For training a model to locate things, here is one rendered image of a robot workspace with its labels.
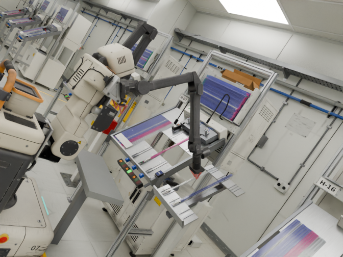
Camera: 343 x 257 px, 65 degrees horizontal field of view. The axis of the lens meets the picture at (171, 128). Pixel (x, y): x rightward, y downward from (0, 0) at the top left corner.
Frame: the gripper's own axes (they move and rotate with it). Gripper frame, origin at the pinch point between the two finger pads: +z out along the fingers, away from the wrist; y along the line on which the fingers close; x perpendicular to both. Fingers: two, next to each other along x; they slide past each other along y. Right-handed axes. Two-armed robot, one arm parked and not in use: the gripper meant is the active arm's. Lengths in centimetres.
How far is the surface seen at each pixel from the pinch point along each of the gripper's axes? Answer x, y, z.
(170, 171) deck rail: 9.6, 19.0, 3.6
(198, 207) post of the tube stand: 8.0, -14.4, 11.1
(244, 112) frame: -61, 21, -22
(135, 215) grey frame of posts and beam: 43, 14, 26
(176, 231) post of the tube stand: 24.3, -12.8, 25.7
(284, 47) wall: -248, 136, -19
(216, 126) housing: -43, 32, -10
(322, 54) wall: -255, 82, -20
